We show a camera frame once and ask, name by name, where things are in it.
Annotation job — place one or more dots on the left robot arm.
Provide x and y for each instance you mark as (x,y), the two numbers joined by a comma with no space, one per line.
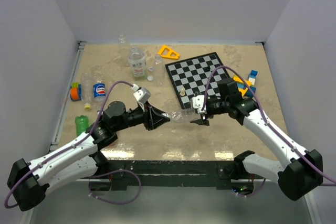
(30,182)

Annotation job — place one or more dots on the white chess piece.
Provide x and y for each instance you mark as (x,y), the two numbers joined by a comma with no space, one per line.
(182,92)

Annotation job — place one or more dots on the clear bottle yellow cap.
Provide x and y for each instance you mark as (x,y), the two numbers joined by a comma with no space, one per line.
(86,90)

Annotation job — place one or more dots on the yellow triangle toy far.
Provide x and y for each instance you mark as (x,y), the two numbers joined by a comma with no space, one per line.
(168,53)

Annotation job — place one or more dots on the black table front rail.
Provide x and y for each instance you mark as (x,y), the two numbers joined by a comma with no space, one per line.
(222,175)

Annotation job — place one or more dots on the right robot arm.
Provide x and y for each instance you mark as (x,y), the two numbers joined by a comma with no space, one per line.
(296,170)

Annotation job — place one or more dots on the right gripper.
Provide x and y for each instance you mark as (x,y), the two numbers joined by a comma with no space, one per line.
(202,121)

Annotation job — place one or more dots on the blue toy blocks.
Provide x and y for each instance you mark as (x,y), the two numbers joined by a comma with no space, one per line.
(252,78)

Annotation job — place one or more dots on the Pepsi label bottle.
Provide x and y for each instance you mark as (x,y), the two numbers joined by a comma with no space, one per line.
(99,89)

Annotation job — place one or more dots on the yellow triangle toy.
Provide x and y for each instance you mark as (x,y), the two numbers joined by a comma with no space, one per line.
(168,53)
(243,89)

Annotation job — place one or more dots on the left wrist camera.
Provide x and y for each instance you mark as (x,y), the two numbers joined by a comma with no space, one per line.
(141,95)

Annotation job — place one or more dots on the green plastic bottle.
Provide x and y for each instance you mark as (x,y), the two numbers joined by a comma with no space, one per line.
(82,123)

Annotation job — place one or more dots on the clear slim bottle white cap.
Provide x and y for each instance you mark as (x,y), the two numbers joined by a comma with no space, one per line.
(158,70)

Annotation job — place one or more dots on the yellow triangle toy right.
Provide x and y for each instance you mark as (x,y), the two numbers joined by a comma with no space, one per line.
(243,89)

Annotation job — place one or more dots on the colourful toy car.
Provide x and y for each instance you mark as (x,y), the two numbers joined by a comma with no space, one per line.
(75,91)

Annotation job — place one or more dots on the chessboard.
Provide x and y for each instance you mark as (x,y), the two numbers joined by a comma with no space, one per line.
(192,75)

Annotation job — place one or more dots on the clear Pocari bottle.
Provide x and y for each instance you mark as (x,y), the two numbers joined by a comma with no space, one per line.
(124,47)

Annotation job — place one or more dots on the grapefruit tea bottle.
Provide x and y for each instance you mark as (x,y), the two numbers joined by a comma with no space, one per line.
(137,62)

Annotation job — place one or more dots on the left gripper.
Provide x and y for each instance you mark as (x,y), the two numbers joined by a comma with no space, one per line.
(153,118)

